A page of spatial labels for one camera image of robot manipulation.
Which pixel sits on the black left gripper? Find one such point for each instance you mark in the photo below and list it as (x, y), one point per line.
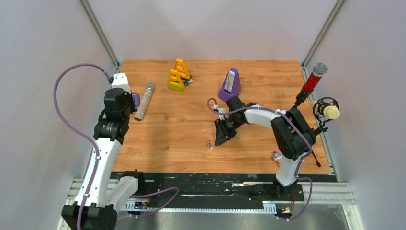
(128, 95)

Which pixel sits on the silver glitter microphone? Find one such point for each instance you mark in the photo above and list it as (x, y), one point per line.
(142, 108)

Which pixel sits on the purple-grey earbud charging case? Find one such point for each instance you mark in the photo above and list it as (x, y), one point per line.
(136, 101)

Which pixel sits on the small toy figure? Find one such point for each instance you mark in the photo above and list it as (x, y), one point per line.
(277, 157)

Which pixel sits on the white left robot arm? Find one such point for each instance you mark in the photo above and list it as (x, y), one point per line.
(95, 207)

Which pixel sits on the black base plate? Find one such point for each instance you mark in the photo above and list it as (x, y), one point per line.
(215, 190)

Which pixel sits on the yellow toy block tower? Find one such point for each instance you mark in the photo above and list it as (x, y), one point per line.
(175, 82)

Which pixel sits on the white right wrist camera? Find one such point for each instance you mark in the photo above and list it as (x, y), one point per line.
(221, 112)

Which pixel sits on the purple metronome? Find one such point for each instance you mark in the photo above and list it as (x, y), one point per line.
(231, 85)

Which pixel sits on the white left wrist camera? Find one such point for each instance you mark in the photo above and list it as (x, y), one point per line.
(120, 80)

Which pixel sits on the beige microphone in shock mount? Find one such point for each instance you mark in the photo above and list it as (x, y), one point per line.
(325, 109)

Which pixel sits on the red microphone on stand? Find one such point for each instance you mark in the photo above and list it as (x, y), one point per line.
(319, 70)

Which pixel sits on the yellow toy block on car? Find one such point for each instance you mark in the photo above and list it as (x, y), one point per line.
(184, 74)

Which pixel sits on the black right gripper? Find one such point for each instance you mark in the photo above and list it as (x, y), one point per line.
(223, 134)

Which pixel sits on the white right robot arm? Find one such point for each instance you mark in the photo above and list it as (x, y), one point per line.
(293, 135)

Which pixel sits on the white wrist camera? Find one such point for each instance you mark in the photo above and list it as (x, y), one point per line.
(120, 80)
(221, 112)

